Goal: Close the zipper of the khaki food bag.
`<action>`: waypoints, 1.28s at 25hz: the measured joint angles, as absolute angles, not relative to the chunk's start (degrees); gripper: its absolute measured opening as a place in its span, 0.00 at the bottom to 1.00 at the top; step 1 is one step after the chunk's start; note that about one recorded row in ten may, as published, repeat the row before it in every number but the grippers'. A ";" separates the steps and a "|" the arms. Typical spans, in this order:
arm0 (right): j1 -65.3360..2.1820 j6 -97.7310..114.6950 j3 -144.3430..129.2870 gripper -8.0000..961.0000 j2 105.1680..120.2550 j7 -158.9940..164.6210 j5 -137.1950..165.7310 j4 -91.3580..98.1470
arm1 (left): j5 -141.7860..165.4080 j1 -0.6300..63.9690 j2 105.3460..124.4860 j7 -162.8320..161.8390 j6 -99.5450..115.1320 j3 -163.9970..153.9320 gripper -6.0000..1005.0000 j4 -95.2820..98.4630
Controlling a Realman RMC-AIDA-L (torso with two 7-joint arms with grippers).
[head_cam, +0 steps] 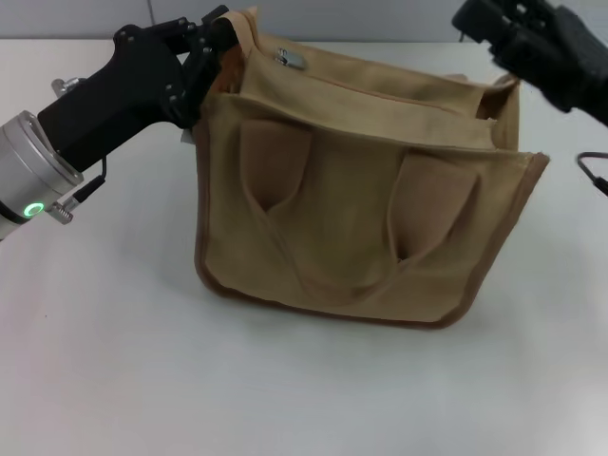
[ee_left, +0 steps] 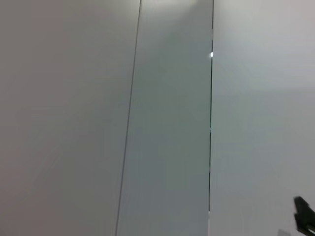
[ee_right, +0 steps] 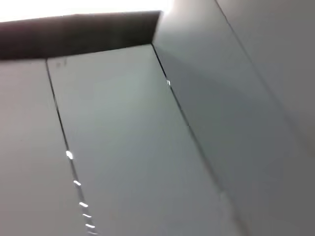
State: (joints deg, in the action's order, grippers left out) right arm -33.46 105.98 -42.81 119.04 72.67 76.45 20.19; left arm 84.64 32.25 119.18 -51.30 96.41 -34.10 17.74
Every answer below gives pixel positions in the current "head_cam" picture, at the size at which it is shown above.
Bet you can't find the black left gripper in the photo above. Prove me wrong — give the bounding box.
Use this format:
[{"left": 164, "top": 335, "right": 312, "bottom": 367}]
[{"left": 36, "top": 4, "right": 239, "bottom": 175}]

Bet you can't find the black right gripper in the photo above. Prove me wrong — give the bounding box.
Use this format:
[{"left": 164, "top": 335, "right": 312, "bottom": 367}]
[{"left": 450, "top": 0, "right": 608, "bottom": 128}]

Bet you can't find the silver metal zipper pull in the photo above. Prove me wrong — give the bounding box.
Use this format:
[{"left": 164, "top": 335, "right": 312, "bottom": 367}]
[{"left": 272, "top": 46, "right": 308, "bottom": 73}]

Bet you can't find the khaki canvas food bag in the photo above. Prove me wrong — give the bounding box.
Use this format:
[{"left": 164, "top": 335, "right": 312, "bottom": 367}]
[{"left": 192, "top": 7, "right": 552, "bottom": 332}]

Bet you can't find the silver knurled left wrist pin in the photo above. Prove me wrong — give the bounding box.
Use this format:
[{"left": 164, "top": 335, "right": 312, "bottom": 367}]
[
  {"left": 51, "top": 199, "right": 78, "bottom": 224},
  {"left": 50, "top": 77, "right": 86, "bottom": 97}
]

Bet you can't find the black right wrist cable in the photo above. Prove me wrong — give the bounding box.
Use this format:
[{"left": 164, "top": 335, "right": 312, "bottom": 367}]
[{"left": 576, "top": 151, "right": 608, "bottom": 197}]

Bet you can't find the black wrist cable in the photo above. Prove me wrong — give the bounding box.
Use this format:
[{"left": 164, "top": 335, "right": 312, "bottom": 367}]
[
  {"left": 70, "top": 157, "right": 111, "bottom": 205},
  {"left": 576, "top": 151, "right": 608, "bottom": 197}
]

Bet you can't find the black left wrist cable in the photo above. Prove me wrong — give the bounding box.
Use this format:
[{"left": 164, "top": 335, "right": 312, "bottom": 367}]
[{"left": 70, "top": 157, "right": 111, "bottom": 205}]

